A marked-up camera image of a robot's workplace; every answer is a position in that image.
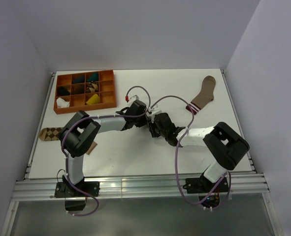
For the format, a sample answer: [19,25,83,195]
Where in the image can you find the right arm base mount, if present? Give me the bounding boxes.
[182,177,229,194]

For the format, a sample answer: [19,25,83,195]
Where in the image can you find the orange compartment tray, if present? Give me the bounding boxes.
[54,70,117,115]

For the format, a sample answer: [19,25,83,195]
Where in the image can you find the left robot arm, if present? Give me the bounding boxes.
[59,99,146,196]

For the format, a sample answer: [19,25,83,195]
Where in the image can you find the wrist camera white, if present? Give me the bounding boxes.
[146,105,162,123]
[125,95,139,103]

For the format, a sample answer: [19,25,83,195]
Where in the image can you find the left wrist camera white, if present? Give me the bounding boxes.
[125,95,139,103]

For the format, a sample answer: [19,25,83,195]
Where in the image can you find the dark brown rolled sock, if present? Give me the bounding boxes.
[71,84,85,95]

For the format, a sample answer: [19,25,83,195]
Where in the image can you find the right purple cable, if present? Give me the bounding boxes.
[149,95,232,206]

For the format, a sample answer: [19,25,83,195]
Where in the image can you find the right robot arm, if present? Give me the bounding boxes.
[146,112,250,192]

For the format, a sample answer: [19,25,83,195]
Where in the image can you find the brown argyle rolled sock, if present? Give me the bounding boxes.
[86,82,99,93]

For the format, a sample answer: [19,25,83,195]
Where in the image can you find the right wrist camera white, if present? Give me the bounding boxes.
[146,105,162,123]

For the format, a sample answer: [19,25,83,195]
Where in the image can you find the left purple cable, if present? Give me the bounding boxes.
[61,86,151,217]

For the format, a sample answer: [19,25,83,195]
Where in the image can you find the dark blue rolled sock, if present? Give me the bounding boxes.
[72,75,85,84]

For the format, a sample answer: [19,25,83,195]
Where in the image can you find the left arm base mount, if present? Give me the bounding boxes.
[54,180,100,212]

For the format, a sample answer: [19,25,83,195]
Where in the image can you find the black sock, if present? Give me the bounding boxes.
[57,87,70,97]

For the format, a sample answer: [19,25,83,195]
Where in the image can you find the tan sock maroon striped cuff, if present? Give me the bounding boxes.
[186,76,216,115]

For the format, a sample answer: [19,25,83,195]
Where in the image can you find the tan argyle sock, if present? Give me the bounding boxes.
[38,127,97,155]

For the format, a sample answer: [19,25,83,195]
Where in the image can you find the purple cable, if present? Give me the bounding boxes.
[61,86,151,217]
[149,95,232,206]

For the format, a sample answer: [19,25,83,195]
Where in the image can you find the white sock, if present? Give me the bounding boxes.
[56,97,70,109]

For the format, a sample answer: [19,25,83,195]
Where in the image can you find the yellow rolled sock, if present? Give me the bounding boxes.
[86,94,100,105]

